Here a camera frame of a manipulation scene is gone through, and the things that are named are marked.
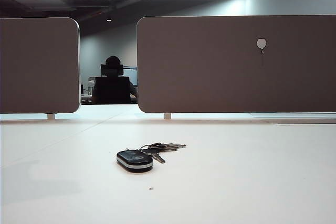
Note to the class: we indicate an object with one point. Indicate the key bunch with black fob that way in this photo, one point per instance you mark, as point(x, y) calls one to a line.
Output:
point(134, 159)

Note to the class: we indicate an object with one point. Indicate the computer monitor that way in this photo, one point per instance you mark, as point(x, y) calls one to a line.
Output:
point(130, 75)

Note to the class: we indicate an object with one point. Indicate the wide brown desk divider panel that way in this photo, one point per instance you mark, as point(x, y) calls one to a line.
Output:
point(210, 77)

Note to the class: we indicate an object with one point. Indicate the black mesh office chair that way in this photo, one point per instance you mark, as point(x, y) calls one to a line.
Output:
point(111, 90)

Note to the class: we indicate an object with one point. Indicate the seated person in dark clothes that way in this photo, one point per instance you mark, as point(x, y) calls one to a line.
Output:
point(113, 60)

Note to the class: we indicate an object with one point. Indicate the narrow brown desk divider panel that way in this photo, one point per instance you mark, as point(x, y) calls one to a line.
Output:
point(39, 64)

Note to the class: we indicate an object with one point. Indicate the white adhesive wall hook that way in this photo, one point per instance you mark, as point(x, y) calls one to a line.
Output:
point(261, 43)

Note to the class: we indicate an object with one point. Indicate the white rail under panel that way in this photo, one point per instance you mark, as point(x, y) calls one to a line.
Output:
point(294, 114)

